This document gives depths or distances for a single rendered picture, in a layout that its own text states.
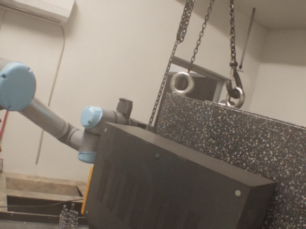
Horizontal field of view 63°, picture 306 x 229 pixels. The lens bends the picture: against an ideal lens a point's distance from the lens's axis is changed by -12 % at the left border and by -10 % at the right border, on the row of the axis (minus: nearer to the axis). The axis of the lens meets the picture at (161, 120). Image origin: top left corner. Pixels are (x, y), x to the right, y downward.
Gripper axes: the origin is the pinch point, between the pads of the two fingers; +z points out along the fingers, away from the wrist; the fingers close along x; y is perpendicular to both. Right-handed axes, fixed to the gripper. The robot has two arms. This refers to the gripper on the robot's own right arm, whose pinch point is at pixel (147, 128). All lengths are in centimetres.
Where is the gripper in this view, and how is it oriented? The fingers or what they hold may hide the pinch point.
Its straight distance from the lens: 114.2
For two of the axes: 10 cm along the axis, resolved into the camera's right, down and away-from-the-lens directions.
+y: -3.1, 9.5, 0.7
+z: 6.1, 1.5, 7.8
